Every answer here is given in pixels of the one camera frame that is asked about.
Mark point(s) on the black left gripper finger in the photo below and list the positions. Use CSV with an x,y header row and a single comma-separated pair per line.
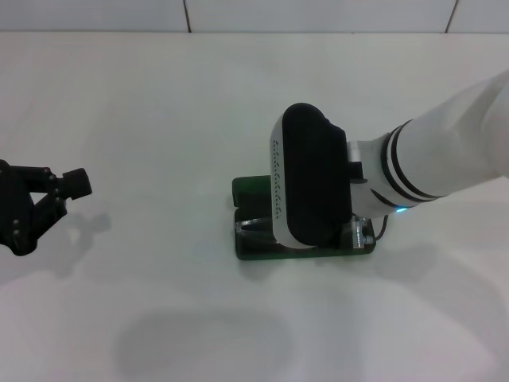
x,y
47,217
73,179

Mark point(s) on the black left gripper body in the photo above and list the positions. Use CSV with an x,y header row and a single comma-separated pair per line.
x,y
12,207

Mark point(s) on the green glasses case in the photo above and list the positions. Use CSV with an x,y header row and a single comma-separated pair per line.
x,y
246,191

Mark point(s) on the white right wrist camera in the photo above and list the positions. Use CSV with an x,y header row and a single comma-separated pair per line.
x,y
310,175

